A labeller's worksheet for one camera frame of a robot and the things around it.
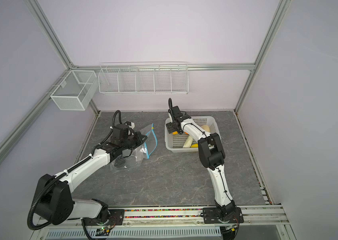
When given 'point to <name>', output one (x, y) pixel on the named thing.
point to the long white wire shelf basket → (143, 78)
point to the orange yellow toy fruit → (175, 132)
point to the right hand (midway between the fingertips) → (175, 126)
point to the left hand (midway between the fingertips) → (148, 138)
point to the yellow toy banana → (195, 145)
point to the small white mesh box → (76, 91)
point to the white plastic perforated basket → (174, 142)
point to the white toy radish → (188, 142)
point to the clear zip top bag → (131, 158)
